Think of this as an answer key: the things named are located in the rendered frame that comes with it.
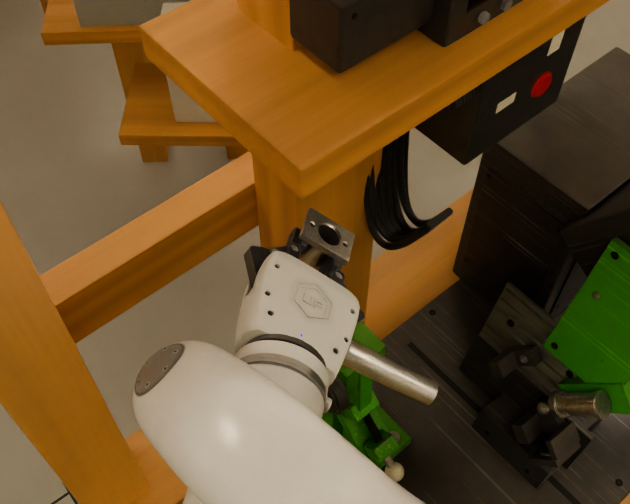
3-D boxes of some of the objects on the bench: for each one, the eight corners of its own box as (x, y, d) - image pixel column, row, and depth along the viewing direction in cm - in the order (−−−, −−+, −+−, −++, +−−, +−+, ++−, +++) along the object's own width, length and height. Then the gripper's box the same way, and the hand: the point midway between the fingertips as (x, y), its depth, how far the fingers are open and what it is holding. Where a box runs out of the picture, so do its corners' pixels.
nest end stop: (552, 444, 114) (581, 446, 110) (529, 465, 110) (558, 468, 106) (550, 437, 114) (578, 439, 110) (527, 458, 110) (555, 460, 106)
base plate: (850, 256, 139) (856, 250, 137) (421, 711, 97) (423, 710, 96) (655, 130, 158) (658, 123, 156) (225, 466, 116) (224, 461, 114)
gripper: (176, 352, 65) (233, 219, 78) (335, 439, 69) (362, 298, 82) (216, 305, 60) (269, 172, 74) (384, 402, 64) (405, 259, 78)
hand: (315, 252), depth 76 cm, fingers closed on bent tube, 3 cm apart
